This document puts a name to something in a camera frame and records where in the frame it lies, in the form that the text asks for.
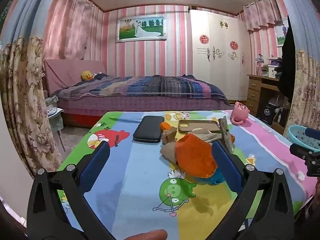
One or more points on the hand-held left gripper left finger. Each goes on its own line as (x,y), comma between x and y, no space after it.
(96,165)

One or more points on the large framed wall photo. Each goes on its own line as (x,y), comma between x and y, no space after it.
(141,27)

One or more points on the small bottle orange cap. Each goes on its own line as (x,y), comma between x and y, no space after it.
(170,135)

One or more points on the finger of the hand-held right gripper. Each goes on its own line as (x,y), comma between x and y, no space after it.
(313,134)
(305,152)

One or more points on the pink mug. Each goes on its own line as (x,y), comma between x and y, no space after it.
(238,112)

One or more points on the wooden desk with drawers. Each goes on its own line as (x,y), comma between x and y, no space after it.
(257,90)

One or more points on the long pink curtain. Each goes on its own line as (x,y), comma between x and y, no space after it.
(72,25)

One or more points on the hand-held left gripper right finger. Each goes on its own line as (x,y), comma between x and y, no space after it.
(226,166)

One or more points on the patchwork quilt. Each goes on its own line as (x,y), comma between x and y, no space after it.
(150,87)

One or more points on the purple box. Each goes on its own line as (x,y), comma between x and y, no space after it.
(275,62)

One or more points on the white box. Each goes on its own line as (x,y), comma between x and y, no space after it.
(268,71)

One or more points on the red paper decal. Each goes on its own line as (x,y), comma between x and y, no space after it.
(234,44)
(204,39)

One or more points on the light blue plastic basket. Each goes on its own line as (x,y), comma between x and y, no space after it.
(296,135)

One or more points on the yellow duck plush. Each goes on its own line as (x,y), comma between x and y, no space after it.
(87,76)

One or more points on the blue floral curtain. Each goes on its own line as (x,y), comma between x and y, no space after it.
(306,80)
(22,92)

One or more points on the white wardrobe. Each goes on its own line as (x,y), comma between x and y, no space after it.
(220,65)

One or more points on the dark hanging garment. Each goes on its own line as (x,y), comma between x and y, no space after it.
(287,67)

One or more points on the desk lamp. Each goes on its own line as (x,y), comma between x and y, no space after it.
(258,61)

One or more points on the orange plush toy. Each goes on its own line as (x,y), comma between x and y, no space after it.
(195,155)

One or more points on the black box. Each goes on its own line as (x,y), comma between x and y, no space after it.
(266,111)

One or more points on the short pink curtain valance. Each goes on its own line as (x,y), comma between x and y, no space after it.
(262,12)

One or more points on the person's left hand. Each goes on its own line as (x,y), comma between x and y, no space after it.
(150,236)

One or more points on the small framed wall photo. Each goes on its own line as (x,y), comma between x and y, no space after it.
(281,33)

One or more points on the tan phone case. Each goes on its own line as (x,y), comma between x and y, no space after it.
(197,125)

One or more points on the bed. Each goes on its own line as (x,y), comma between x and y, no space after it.
(140,102)

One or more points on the pink headboard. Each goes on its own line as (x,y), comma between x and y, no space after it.
(70,72)

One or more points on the torn cardboard strip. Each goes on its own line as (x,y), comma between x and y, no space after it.
(226,135)

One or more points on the brown paper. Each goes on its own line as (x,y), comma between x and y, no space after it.
(168,155)

